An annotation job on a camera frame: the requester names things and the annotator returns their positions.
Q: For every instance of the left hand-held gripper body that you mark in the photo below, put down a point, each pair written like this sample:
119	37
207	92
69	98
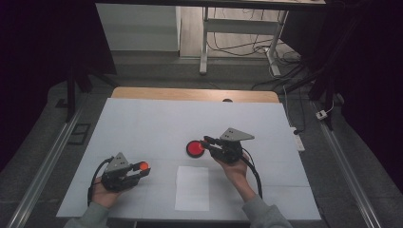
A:
118	177

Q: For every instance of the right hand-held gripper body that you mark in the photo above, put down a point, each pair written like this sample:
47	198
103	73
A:
229	150

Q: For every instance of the orange stamp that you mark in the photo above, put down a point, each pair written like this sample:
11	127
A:
144	166

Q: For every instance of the round red ink pad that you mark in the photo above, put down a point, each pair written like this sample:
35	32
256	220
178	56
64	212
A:
193	148

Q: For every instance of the person's right hand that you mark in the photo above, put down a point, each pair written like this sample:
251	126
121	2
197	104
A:
236	172

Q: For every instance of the person's left hand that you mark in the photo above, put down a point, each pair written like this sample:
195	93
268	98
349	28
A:
104	196

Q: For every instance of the dark table grommet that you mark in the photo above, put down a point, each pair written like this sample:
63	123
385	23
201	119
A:
227	100

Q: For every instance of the white table cover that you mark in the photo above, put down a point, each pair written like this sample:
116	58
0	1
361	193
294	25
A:
152	126

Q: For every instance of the white paper sheet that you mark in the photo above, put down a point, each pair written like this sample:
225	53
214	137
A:
191	190

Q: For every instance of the wooden table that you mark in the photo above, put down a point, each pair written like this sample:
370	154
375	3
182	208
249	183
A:
190	94

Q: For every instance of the black floor socket plates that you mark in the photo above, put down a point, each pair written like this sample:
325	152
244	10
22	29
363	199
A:
79	133

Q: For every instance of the white power strip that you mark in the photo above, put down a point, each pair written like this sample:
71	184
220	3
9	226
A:
299	144

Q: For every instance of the black stand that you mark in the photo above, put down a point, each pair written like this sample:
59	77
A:
71	101
329	104

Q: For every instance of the white adapter plug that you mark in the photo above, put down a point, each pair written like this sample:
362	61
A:
321	114

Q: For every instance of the white cabinet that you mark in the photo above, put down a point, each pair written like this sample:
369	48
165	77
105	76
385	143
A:
139	28

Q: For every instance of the dark curtain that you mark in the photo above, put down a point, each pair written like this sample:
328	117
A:
374	79
31	63

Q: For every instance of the metal floor rail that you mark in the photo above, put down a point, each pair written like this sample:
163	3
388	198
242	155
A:
349	175
46	167

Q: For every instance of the white desk frame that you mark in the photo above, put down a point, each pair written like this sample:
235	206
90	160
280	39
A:
240	26

